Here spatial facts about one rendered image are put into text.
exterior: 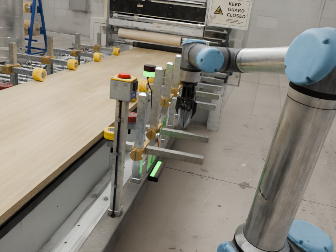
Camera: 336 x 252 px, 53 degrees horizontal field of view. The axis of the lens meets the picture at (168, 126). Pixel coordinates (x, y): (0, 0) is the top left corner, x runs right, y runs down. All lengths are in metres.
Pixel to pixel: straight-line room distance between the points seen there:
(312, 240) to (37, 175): 0.86
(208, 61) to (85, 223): 0.78
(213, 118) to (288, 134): 3.51
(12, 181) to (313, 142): 0.85
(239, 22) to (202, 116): 1.25
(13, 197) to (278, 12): 9.63
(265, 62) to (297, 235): 0.53
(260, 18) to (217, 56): 9.05
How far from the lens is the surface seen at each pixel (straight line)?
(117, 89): 1.08
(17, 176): 1.16
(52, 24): 12.47
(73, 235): 1.34
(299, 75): 0.74
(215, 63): 1.22
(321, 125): 0.78
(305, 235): 1.10
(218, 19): 4.05
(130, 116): 1.70
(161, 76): 1.58
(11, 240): 1.12
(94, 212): 1.46
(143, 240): 2.31
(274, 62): 1.07
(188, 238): 2.37
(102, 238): 1.20
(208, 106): 1.88
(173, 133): 1.69
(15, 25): 5.41
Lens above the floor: 1.46
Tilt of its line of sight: 20 degrees down
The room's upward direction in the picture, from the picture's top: 7 degrees clockwise
